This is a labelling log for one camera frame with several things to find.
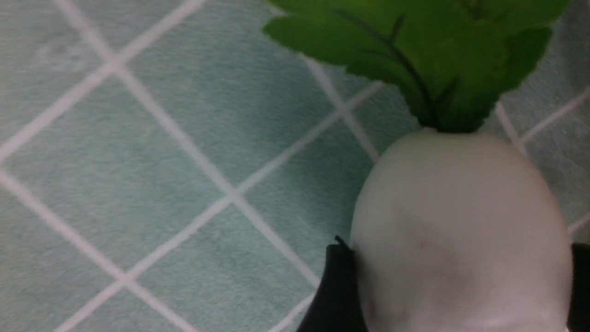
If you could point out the white radish with green leaves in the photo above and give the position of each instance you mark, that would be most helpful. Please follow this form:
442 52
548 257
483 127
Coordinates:
454 230

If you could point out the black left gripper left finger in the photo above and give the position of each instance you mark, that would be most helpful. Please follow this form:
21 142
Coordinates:
336 306

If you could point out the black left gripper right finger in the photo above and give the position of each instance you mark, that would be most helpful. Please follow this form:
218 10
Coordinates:
579 313

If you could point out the green checkered tablecloth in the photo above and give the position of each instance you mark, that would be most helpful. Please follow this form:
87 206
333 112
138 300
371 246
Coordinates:
168 167

